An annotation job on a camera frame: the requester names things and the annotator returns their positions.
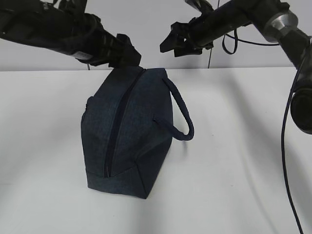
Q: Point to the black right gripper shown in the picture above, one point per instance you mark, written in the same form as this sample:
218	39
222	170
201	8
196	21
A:
188	38

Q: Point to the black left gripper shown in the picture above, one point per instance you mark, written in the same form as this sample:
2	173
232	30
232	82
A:
91	44

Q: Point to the dark blue lunch bag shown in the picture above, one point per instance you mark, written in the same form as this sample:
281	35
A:
127	129

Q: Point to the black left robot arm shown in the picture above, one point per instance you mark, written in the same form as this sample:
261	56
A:
65	27

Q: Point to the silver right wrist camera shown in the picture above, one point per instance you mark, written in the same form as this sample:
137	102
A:
200	5

